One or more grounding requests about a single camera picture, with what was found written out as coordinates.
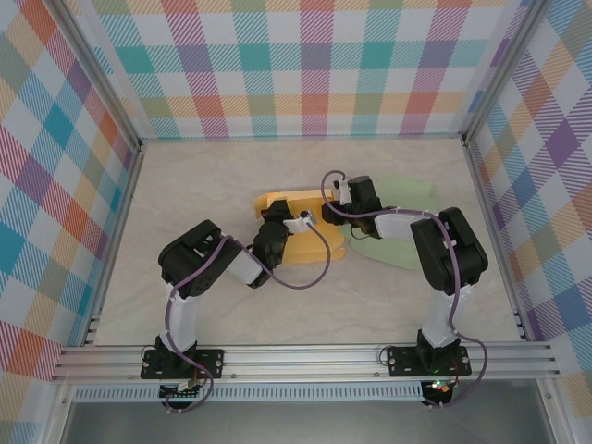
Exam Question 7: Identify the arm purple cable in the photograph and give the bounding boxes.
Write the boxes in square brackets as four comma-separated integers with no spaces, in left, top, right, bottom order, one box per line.
[321,168,489,411]
[164,220,333,414]

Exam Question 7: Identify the aluminium table edge rail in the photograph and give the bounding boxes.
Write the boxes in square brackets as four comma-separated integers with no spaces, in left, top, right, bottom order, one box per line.
[81,141,147,347]
[462,136,533,342]

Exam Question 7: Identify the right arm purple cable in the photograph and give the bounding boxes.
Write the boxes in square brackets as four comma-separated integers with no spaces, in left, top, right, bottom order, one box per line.
[321,168,489,411]

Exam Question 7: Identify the white slotted cable duct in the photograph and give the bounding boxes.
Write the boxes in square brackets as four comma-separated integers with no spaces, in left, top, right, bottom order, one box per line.
[72,381,425,402]

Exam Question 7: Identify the orange paper box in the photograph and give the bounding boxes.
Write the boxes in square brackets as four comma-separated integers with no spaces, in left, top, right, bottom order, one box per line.
[252,187,348,267]

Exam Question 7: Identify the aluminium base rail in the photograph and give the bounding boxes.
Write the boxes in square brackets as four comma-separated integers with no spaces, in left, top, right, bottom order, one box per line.
[50,341,561,383]

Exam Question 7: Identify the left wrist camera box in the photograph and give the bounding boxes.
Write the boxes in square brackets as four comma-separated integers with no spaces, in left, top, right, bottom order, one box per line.
[282,210,318,235]

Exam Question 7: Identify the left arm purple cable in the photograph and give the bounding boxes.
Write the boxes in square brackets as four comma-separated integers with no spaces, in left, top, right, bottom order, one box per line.
[164,220,333,414]

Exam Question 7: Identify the grey metal panel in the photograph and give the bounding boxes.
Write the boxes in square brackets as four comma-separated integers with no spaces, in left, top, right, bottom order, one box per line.
[59,400,556,444]

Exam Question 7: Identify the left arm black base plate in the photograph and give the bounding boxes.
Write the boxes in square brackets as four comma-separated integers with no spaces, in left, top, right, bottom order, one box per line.
[140,349,226,381]

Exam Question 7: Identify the green paper box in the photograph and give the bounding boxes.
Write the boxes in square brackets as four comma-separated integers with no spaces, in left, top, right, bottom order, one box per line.
[332,177,438,272]

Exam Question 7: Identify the aluminium frame post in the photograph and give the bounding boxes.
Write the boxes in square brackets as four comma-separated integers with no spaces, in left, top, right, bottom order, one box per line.
[460,0,556,144]
[45,0,144,152]

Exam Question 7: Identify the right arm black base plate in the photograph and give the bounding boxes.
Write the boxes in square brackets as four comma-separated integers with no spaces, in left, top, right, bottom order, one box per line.
[386,345,473,378]

